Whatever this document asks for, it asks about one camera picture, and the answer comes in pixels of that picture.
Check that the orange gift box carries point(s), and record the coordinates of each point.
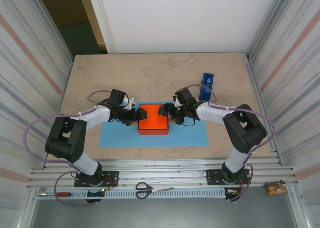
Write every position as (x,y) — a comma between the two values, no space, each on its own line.
(153,124)

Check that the blue wrapping paper sheet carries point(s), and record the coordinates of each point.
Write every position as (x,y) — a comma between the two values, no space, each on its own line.
(120,138)

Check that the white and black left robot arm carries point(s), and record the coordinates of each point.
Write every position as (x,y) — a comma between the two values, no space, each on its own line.
(100,114)

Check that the blue tape dispenser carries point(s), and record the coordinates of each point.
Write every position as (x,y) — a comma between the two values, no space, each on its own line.
(204,95)

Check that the small black electronics module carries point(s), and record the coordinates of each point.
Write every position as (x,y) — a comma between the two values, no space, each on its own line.
(231,191)
(96,193)

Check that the small wooden toy figure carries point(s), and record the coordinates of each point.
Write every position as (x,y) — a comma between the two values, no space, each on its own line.
(276,189)

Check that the brown wooden door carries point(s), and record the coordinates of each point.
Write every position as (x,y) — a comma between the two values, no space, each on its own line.
(62,5)

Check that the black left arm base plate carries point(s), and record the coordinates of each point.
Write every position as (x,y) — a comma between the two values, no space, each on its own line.
(112,179)

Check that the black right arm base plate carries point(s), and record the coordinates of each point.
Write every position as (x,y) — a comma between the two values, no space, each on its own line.
(212,178)

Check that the white door frame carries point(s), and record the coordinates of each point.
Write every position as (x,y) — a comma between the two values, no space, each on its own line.
(102,18)

